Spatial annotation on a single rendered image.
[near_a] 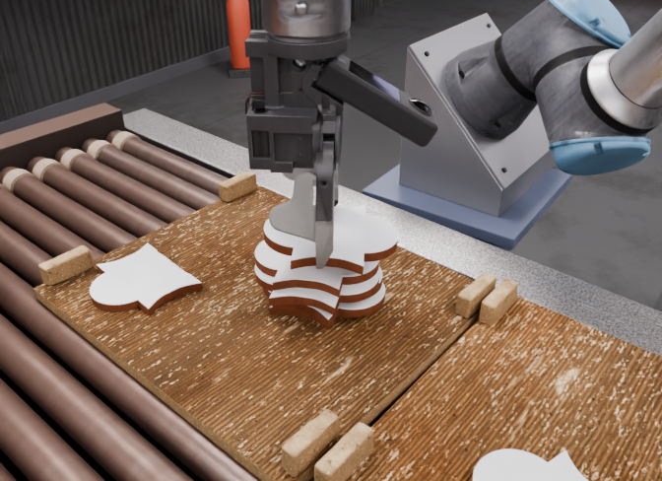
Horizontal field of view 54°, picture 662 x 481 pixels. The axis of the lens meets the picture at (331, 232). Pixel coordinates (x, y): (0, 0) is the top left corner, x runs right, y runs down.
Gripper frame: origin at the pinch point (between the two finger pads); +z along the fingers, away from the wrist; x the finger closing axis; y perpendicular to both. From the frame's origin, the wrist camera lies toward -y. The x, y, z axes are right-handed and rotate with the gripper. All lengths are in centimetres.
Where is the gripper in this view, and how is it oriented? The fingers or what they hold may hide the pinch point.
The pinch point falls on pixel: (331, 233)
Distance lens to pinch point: 65.8
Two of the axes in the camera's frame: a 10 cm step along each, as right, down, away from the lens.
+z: 0.0, 8.5, 5.3
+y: -10.0, -0.3, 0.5
